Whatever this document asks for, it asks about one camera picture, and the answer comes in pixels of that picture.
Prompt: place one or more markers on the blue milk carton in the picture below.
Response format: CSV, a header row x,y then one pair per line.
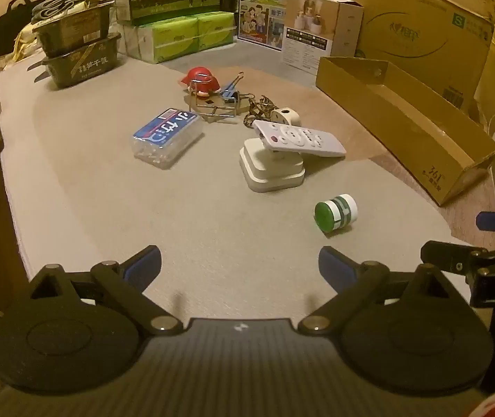
x,y
265,8

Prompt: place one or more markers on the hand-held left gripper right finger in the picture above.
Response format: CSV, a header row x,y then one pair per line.
x,y
334,265

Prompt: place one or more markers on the grey blanket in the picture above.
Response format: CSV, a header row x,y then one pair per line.
x,y
15,139

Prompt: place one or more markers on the white humidifier box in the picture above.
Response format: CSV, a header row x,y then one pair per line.
x,y
312,30

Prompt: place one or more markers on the white plug adapter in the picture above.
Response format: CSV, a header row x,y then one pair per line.
x,y
285,117

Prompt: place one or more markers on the yellow patterned cloth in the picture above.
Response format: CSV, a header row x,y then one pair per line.
x,y
23,45

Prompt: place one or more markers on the dark food box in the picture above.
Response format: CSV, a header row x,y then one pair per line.
x,y
82,67
73,30

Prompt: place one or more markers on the green capped white jar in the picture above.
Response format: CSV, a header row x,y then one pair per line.
x,y
334,213

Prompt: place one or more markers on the red figurine toy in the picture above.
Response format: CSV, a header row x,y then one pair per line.
x,y
202,80

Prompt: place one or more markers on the blue binder clip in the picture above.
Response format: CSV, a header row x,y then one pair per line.
x,y
230,91

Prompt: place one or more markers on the folded grey cloth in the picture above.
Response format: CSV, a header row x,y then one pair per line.
x,y
58,4

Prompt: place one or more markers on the shallow cardboard box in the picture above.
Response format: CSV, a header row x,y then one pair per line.
x,y
417,134

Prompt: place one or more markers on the white remote control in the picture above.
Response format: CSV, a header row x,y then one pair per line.
x,y
299,139

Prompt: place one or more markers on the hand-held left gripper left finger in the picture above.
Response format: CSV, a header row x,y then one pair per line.
x,y
145,265

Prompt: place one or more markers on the white square device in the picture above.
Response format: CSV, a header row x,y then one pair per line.
x,y
269,171

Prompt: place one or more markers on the black bag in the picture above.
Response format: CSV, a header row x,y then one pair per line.
x,y
10,26

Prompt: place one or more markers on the blue clear plastic packet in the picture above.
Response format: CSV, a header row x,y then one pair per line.
x,y
167,137

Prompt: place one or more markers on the large cardboard box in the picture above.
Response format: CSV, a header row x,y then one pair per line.
x,y
417,30

